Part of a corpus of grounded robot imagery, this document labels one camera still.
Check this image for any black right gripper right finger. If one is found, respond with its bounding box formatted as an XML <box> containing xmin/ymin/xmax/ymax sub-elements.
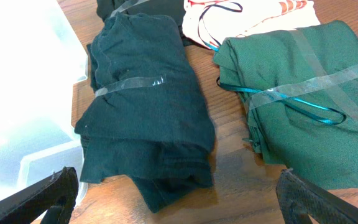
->
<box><xmin>275</xmin><ymin>169</ymin><xmax>358</xmax><ymax>224</ymax></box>

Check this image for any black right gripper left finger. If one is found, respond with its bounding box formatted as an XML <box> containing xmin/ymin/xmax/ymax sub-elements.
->
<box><xmin>0</xmin><ymin>167</ymin><xmax>79</xmax><ymax>224</ymax></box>

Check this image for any green garment with ribbon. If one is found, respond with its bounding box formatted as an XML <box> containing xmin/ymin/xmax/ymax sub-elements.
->
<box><xmin>213</xmin><ymin>21</ymin><xmax>358</xmax><ymax>190</ymax></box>

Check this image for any black garment with tape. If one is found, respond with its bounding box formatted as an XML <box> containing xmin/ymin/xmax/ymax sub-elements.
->
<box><xmin>96</xmin><ymin>0</ymin><xmax>195</xmax><ymax>46</ymax></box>

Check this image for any dark navy garment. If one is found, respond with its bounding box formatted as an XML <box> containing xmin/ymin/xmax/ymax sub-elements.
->
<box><xmin>75</xmin><ymin>13</ymin><xmax>215</xmax><ymax>213</ymax></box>

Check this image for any clear plastic storage bin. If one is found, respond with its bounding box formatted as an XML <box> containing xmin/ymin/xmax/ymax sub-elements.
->
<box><xmin>0</xmin><ymin>0</ymin><xmax>88</xmax><ymax>201</ymax></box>

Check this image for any pink printed shirt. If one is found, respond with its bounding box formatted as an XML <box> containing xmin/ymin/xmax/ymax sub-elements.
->
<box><xmin>182</xmin><ymin>0</ymin><xmax>320</xmax><ymax>50</ymax></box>

